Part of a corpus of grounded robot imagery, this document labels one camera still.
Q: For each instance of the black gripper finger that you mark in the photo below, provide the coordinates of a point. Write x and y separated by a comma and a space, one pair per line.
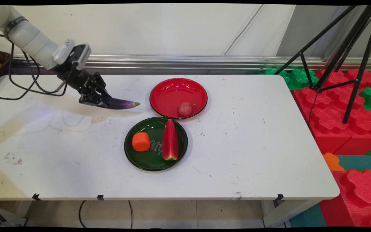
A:
99, 84
90, 98

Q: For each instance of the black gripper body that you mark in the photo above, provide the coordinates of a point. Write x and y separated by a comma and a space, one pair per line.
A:
74, 77

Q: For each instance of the purple toy eggplant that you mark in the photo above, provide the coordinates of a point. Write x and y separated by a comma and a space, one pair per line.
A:
121, 103

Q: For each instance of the orange toy carrot piece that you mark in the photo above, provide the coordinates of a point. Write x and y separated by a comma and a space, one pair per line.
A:
141, 141

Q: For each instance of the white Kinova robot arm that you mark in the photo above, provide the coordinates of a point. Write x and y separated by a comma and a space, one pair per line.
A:
27, 37

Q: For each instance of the red round plate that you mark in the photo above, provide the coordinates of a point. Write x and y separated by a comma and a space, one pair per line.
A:
172, 95

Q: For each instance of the brown wicker basket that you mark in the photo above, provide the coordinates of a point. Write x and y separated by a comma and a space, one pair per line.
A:
2, 56

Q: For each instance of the dark green round plate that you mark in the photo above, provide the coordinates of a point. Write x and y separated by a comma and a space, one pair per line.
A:
151, 158

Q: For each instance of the round red toy fruit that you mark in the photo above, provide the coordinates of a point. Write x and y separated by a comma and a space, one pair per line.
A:
185, 109

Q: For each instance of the red toy watermelon slice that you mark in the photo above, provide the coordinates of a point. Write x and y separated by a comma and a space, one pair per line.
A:
170, 141

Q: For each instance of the black table edge clip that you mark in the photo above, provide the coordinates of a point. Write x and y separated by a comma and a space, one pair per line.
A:
100, 197
280, 197
36, 196

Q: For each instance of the white table leg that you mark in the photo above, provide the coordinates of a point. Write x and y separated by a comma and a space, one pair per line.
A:
285, 214

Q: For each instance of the orange foam piece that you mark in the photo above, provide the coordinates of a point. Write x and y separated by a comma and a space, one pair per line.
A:
332, 162

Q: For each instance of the black tripod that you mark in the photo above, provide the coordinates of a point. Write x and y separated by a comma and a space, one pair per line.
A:
356, 42

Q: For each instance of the teal foam mat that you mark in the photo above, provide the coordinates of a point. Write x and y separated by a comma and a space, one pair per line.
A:
361, 162

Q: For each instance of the big red foam block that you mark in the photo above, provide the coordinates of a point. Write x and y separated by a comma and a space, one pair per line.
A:
359, 196

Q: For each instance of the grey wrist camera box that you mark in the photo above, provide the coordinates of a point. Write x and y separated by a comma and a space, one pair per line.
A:
81, 56

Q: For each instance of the aluminium wall rail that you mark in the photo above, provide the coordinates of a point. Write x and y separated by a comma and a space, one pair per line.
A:
204, 61

